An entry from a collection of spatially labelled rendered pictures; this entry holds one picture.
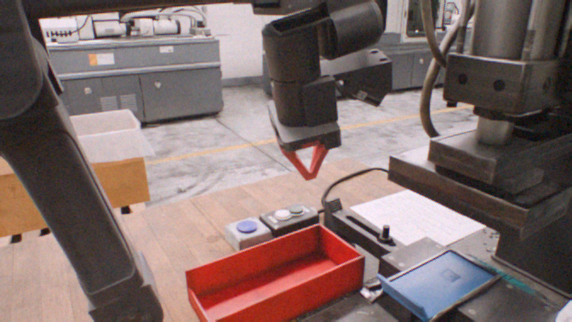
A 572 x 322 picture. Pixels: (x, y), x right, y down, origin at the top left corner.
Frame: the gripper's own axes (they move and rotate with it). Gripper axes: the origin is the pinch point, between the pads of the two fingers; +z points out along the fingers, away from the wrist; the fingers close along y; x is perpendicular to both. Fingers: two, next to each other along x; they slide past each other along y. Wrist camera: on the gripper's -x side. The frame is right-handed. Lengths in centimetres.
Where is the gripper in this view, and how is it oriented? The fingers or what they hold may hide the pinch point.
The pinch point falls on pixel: (309, 174)
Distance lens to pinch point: 51.1
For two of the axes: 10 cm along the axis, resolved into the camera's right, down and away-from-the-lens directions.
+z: 1.4, 7.8, 6.1
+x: -9.6, 2.5, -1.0
